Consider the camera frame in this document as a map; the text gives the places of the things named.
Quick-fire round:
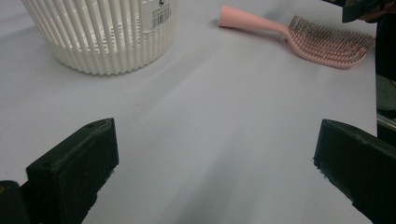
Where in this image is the pink hairbrush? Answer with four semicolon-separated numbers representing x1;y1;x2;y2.
218;4;376;69

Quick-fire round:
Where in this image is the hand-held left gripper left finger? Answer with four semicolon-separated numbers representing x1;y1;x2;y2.
25;117;120;224

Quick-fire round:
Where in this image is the white slatted plastic basket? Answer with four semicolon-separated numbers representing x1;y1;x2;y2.
21;0;180;77

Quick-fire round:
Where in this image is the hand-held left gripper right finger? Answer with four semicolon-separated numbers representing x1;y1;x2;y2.
313;119;396;224

